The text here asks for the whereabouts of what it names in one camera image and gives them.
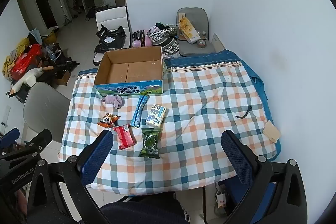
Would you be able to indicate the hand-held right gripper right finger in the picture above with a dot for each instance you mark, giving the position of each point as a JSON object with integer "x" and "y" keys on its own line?
{"x": 236, "y": 157}

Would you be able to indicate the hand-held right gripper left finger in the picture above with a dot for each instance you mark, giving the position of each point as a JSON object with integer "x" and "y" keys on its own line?
{"x": 96, "y": 157}

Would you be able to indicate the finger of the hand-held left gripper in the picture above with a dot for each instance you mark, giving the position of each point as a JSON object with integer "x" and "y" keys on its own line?
{"x": 39, "y": 140}
{"x": 10, "y": 135}

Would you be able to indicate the red snack packet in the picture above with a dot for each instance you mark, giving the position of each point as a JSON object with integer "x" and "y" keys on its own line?
{"x": 125, "y": 136}

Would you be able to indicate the orange panda snack packet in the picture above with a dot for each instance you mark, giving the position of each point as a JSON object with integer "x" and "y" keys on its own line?
{"x": 108, "y": 120}

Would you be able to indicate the green snack packet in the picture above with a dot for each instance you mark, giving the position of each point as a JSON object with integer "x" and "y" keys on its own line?
{"x": 150, "y": 142}

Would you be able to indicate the purple plush toy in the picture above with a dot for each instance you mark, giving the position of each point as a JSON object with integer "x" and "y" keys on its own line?
{"x": 114, "y": 100}

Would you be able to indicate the long blue stick packet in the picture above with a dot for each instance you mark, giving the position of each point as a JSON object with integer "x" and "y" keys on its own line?
{"x": 139, "y": 111}

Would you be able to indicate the white blue tissue pack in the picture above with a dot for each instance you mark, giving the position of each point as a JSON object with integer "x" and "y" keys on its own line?
{"x": 156, "y": 116}

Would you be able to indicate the grey chair with round back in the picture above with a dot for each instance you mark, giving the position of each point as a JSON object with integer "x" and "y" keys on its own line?
{"x": 46, "y": 108}

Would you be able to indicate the white power strip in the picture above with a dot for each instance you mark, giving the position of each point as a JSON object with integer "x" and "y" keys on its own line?
{"x": 221, "y": 197}

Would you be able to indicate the beige paper piece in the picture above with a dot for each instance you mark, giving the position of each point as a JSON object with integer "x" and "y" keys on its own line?
{"x": 271, "y": 132}

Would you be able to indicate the plaid blanket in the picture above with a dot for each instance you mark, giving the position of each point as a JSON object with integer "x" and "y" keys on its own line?
{"x": 199, "y": 113}

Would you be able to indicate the white goose plush toy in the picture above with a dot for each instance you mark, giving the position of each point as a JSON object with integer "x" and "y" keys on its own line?
{"x": 31, "y": 77}

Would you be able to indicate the small brown cardboard box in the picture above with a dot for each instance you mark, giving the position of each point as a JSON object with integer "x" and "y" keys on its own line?
{"x": 63, "y": 78}

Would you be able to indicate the yellow cloth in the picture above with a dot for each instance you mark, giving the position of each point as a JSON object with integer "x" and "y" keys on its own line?
{"x": 9, "y": 61}

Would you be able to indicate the red plastic bag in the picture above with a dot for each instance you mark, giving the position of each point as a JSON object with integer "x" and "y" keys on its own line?
{"x": 25, "y": 61}

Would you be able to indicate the white flat board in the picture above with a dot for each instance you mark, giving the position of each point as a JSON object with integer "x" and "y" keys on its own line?
{"x": 218, "y": 43}

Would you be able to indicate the grey padded chair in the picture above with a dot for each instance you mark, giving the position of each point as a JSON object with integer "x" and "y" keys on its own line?
{"x": 190, "y": 49}

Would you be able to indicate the black plastic bag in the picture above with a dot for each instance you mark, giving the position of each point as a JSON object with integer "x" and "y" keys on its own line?
{"x": 110, "y": 40}

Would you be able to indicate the pink suitcase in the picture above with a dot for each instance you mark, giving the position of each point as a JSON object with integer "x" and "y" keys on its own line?
{"x": 139, "y": 39}

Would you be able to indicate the black white patterned bag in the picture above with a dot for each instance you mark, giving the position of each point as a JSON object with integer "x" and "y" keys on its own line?
{"x": 164, "y": 39}

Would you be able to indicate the yellow snack bag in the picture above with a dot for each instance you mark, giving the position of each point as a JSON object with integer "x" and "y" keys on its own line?
{"x": 187, "y": 28}

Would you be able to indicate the white chair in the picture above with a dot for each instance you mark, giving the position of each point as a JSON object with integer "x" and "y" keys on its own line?
{"x": 111, "y": 16}

